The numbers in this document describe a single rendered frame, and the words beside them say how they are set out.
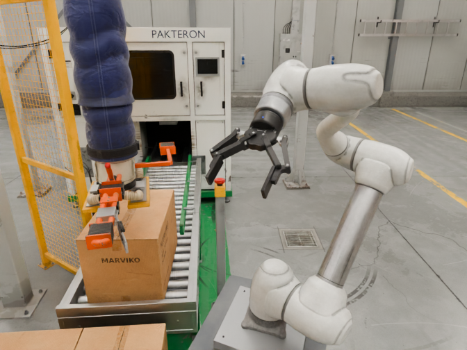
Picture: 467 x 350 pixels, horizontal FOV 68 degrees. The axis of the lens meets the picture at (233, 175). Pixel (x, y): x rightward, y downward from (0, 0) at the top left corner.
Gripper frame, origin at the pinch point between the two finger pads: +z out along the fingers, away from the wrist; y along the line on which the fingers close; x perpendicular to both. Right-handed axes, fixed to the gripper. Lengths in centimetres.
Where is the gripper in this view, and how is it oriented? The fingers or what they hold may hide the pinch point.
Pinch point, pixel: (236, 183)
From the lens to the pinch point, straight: 76.6
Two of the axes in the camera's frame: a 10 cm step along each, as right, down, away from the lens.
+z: -4.0, 7.6, -5.0
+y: -8.9, -2.0, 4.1
